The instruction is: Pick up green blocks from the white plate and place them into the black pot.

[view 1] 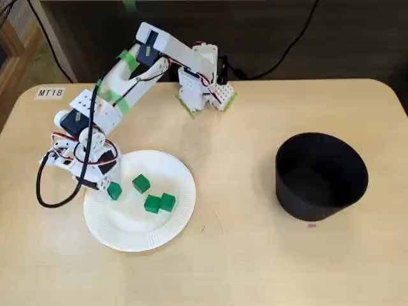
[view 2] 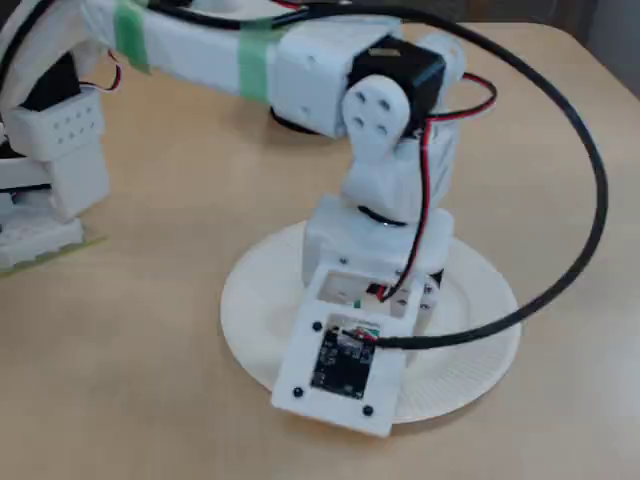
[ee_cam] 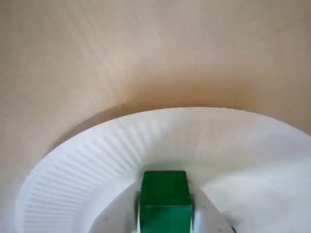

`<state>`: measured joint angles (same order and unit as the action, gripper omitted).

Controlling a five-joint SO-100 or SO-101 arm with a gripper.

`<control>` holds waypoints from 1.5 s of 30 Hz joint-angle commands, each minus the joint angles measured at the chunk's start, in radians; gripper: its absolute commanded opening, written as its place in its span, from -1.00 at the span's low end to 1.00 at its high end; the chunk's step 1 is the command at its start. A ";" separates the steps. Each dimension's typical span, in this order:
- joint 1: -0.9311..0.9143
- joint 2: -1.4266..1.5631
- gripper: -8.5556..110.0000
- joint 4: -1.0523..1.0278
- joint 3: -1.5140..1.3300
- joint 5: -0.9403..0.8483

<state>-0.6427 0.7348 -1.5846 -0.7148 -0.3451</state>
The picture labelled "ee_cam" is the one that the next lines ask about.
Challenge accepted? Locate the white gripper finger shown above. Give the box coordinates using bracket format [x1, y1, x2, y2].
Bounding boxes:
[91, 185, 141, 233]
[191, 190, 236, 233]

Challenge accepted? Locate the green cube block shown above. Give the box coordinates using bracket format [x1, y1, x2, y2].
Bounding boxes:
[138, 170, 194, 233]

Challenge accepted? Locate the white paper plate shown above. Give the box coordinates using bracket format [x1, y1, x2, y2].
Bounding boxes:
[14, 106, 311, 233]

